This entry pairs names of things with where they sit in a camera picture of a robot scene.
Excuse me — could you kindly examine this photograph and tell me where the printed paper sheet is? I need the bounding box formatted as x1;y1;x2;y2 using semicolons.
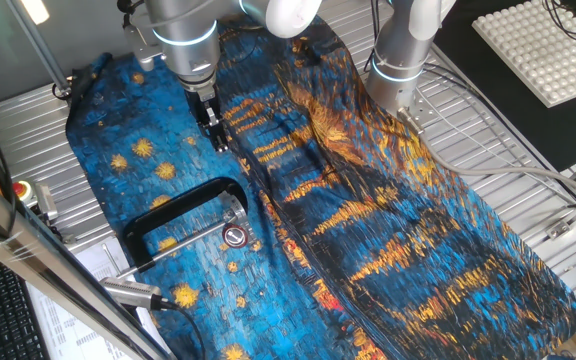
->
25;237;172;360

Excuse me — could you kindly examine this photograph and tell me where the black C-clamp silver screw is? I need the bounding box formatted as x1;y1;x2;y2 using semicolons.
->
116;176;249;280

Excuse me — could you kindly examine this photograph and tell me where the blue starry painting cloth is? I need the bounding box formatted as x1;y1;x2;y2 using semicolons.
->
65;14;576;360

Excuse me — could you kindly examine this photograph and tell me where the red emergency stop button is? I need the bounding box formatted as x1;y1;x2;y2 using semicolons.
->
11;179;60;222

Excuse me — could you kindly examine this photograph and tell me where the silver lever bracket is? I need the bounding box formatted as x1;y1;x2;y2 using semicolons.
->
217;192;257;246

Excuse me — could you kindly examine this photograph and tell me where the thick grey robot cable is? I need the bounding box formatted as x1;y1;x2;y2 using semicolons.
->
396;106;576;216

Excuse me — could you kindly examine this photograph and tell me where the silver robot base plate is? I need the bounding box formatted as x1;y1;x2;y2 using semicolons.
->
400;89;447;132

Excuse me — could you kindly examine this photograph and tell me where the white lamp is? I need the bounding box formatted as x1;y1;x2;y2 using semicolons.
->
19;0;51;25

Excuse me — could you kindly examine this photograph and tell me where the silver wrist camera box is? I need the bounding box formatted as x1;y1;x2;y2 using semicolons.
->
122;23;158;73

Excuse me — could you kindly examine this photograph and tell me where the slim aluminium post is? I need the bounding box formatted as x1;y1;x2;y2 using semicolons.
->
5;0;73;97

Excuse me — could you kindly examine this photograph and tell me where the silver finned camera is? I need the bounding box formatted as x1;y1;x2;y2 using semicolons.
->
98;276;164;312

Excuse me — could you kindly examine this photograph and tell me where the black mat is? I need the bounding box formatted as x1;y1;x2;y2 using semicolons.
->
430;0;576;174

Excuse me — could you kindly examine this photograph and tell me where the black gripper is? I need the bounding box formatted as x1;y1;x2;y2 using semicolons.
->
186;85;230;154

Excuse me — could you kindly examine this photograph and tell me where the white bumpy panel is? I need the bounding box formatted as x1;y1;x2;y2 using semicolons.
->
471;0;576;109

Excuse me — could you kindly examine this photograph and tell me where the black camera cable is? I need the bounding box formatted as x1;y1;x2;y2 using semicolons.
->
150;294;208;360

